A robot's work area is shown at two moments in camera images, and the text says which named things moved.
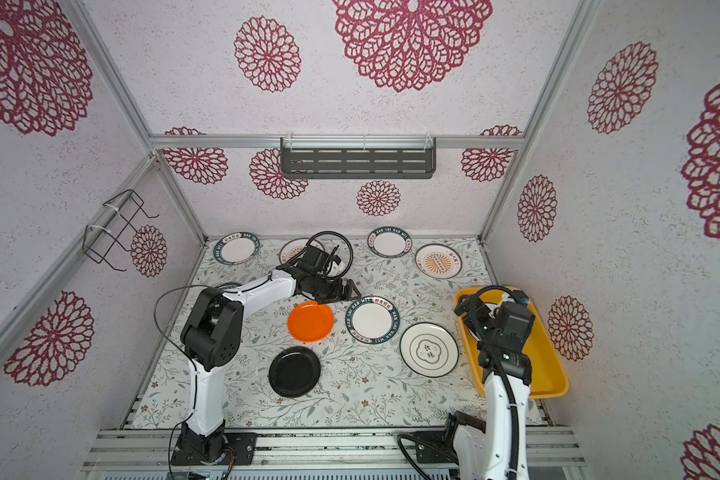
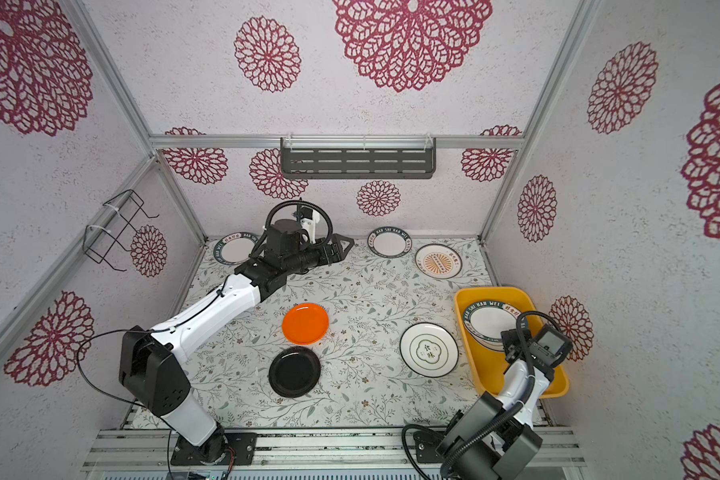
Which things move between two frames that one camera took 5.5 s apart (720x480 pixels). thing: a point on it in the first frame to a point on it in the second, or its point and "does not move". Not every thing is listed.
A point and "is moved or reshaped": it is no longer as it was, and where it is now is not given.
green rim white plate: [372, 320] is moved or reshaped
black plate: [294, 370] does not move
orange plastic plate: [310, 322] does not move
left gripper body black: [325, 289] to [309, 258]
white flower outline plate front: [429, 349] does not move
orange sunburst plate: [438, 261] does not move
